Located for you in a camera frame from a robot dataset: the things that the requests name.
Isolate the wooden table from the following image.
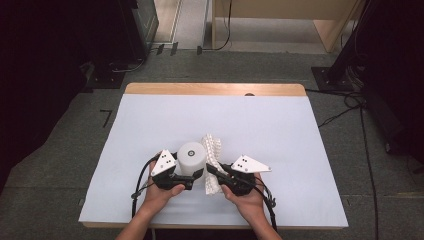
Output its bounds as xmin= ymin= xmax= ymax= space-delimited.
xmin=78 ymin=82 xmax=350 ymax=231

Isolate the grey floor cable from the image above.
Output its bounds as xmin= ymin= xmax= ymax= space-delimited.
xmin=109 ymin=57 xmax=147 ymax=74

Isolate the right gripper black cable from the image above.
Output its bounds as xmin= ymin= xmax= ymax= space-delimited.
xmin=252 ymin=182 xmax=280 ymax=233

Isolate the looped black floor cable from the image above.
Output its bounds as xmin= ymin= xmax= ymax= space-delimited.
xmin=305 ymin=88 xmax=368 ymax=130

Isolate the black curtain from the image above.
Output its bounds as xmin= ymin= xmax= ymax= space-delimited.
xmin=0 ymin=0 xmax=123 ymax=195
xmin=353 ymin=0 xmax=424 ymax=165

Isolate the black cabinet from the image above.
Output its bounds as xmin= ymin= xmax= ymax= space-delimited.
xmin=119 ymin=0 xmax=160 ymax=62

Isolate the black hanging cable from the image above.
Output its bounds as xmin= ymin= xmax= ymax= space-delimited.
xmin=201 ymin=0 xmax=233 ymax=52

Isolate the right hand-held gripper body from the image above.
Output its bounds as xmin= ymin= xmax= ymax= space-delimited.
xmin=215 ymin=154 xmax=273 ymax=197

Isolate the light wooden desk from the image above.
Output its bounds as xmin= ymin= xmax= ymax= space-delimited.
xmin=211 ymin=0 xmax=365 ymax=54

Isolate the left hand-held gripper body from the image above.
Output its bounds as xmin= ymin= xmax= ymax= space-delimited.
xmin=150 ymin=149 xmax=197 ymax=191

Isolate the black stand with base plate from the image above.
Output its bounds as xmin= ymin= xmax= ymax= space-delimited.
xmin=311 ymin=0 xmax=379 ymax=93

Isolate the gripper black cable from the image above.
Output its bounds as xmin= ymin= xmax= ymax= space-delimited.
xmin=252 ymin=182 xmax=280 ymax=233
xmin=130 ymin=154 xmax=158 ymax=220

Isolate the person's right hand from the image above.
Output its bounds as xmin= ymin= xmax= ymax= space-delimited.
xmin=220 ymin=171 xmax=268 ymax=228

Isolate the person's left hand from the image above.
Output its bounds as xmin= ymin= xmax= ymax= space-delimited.
xmin=142 ymin=159 xmax=186 ymax=218

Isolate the black stand base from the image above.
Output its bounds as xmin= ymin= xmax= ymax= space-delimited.
xmin=86 ymin=61 xmax=127 ymax=90

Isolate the aluminium rail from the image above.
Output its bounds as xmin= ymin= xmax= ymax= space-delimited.
xmin=169 ymin=0 xmax=184 ymax=45

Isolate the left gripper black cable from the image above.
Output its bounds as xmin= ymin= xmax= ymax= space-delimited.
xmin=130 ymin=154 xmax=158 ymax=220

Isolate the white waffle cloth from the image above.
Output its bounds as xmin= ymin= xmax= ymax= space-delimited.
xmin=200 ymin=133 xmax=224 ymax=196

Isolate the long black floor cable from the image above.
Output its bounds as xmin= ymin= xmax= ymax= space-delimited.
xmin=358 ymin=105 xmax=380 ymax=240

